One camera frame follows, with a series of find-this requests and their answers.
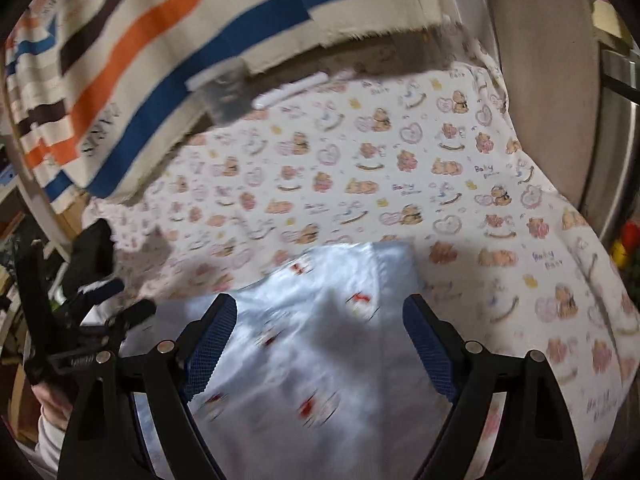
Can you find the person's left forearm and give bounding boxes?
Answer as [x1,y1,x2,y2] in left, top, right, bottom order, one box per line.
[36,412,76,473]

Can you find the white elongated object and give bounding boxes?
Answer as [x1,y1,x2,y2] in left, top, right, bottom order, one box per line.
[252,72,329,109]

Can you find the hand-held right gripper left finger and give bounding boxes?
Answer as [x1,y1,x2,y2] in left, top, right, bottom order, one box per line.
[57,292,238,480]

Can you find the clear plastic container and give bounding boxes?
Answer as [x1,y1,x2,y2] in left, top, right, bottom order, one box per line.
[186,57,252,126]

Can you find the stainless steel appliance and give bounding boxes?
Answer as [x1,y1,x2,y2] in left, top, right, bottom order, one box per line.
[580,50,640,246]

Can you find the person's left hand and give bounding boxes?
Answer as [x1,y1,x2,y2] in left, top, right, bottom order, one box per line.
[32,384,72,431]

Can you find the colourful plastic toys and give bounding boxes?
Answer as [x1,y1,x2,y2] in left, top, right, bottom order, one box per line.
[612,220,640,267]

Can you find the striped blanket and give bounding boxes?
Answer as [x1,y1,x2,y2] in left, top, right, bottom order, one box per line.
[5,0,451,200]

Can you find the bear print bed sheet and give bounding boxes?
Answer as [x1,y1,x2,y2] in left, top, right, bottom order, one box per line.
[80,25,640,480]

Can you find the beige oval board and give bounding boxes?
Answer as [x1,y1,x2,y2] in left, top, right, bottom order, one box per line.
[475,0,601,211]

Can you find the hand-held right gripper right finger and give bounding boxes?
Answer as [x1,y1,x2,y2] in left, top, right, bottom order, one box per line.
[402,294,583,480]

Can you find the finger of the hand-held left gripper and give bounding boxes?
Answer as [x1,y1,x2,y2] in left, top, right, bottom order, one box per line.
[107,299,157,333]
[80,279,126,307]

